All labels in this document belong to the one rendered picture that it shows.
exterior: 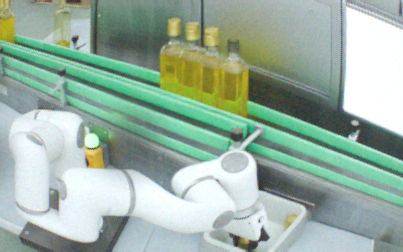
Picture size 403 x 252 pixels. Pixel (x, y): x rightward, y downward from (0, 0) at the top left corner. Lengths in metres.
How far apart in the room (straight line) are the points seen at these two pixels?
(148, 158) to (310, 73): 0.47
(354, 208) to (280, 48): 0.49
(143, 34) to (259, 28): 0.45
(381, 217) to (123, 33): 1.08
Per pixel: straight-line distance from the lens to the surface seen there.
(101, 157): 1.63
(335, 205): 1.42
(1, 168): 1.75
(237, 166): 1.10
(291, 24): 1.47
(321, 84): 1.50
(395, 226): 1.39
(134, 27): 1.85
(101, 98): 1.60
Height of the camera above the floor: 1.72
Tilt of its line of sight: 32 degrees down
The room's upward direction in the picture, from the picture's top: straight up
